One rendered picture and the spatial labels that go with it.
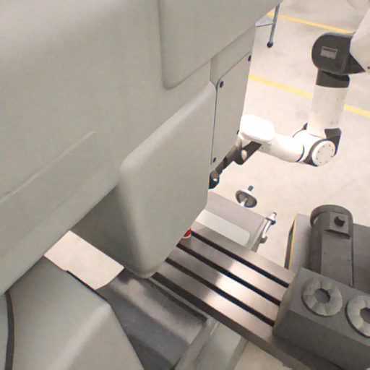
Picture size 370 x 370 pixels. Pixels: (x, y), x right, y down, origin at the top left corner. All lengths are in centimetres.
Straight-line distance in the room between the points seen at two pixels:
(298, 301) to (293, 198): 168
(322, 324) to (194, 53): 65
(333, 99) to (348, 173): 184
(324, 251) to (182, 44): 130
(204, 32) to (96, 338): 30
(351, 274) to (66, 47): 141
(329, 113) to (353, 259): 78
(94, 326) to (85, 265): 181
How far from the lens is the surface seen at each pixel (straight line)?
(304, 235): 176
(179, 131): 35
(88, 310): 31
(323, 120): 100
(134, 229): 38
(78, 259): 215
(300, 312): 80
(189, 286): 98
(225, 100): 50
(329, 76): 98
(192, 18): 31
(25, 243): 26
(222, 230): 121
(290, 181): 254
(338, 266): 150
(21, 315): 33
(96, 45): 24
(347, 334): 82
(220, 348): 166
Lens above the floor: 180
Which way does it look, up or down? 49 degrees down
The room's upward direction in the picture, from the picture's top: straight up
